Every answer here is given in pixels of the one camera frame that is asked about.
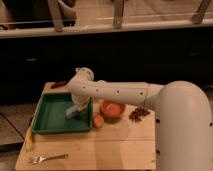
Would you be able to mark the small orange fruit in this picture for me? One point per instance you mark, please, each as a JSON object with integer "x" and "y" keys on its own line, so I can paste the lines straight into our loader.
{"x": 98, "y": 121}

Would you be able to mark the orange terracotta bowl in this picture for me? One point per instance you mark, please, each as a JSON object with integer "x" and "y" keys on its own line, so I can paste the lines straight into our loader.
{"x": 111, "y": 109}

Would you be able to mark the pile of brown nuts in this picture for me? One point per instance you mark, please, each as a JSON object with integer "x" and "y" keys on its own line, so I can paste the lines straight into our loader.
{"x": 138, "y": 114}

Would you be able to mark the green plastic tray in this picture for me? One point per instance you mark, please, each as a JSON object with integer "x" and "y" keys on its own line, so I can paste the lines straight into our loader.
{"x": 50, "y": 116}

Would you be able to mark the blue sponge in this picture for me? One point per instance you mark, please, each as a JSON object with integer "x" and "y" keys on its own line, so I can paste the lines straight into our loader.
{"x": 71, "y": 112}

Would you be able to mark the silver metal fork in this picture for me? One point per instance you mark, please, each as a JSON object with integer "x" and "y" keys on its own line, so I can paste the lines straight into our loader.
{"x": 40, "y": 159}

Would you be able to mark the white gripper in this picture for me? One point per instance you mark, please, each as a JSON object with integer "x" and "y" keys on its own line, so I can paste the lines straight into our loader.
{"x": 81, "y": 102}

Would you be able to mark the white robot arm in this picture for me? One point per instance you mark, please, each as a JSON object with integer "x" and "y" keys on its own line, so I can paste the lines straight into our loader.
{"x": 183, "y": 116}

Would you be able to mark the dark red sausage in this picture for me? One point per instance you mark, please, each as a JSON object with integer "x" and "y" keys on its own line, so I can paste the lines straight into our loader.
{"x": 58, "y": 84}

